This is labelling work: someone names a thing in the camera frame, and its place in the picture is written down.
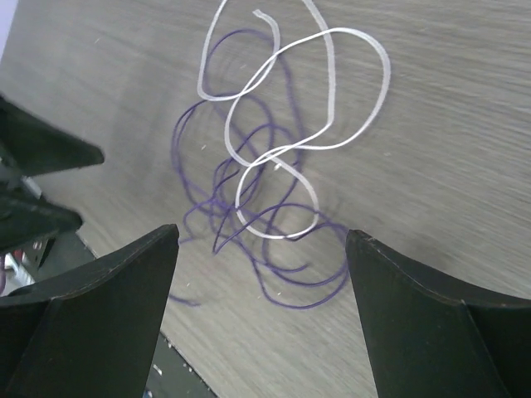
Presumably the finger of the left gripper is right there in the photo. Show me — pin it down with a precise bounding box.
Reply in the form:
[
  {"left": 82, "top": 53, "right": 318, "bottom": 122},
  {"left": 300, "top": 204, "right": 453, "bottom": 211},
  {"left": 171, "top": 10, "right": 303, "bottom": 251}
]
[
  {"left": 1, "top": 98, "right": 105, "bottom": 177},
  {"left": 1, "top": 194, "right": 83, "bottom": 253}
]

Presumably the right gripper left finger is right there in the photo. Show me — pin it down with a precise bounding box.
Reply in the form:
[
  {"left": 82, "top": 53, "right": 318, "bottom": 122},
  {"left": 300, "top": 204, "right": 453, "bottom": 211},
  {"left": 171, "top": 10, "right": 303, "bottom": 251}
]
[{"left": 1, "top": 224, "right": 179, "bottom": 397}]

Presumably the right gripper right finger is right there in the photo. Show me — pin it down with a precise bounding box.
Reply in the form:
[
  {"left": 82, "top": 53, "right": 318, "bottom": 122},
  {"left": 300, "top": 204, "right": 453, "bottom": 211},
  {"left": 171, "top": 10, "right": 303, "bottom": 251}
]
[{"left": 345, "top": 230, "right": 530, "bottom": 397}]

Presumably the purple thin cable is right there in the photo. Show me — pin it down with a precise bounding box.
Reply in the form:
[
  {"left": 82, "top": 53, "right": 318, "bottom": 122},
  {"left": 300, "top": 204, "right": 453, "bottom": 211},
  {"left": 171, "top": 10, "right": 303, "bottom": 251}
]
[{"left": 168, "top": 28, "right": 352, "bottom": 310}]

